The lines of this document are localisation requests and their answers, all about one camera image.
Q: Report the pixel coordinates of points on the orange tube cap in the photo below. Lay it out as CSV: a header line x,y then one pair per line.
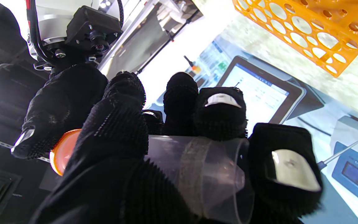
x,y
64,149

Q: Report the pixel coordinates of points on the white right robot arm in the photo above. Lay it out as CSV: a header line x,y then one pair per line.
x,y
54,21

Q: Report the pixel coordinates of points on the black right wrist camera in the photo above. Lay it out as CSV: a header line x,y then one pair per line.
x,y
92,28

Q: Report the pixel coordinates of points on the clear plastic test tube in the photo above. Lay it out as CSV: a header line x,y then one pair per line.
x,y
210,177

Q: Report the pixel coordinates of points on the grey framed light panel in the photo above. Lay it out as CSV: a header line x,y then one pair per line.
x,y
141,40

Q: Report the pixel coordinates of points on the orange test tube rack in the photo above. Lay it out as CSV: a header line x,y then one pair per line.
x,y
322,18

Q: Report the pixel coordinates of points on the printed laboratory backdrop banner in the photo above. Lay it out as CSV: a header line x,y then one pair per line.
x,y
259,93

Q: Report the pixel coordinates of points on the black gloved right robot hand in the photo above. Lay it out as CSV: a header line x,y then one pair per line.
x,y
61,102

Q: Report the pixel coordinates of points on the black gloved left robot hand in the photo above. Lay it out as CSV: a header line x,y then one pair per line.
x,y
110,140

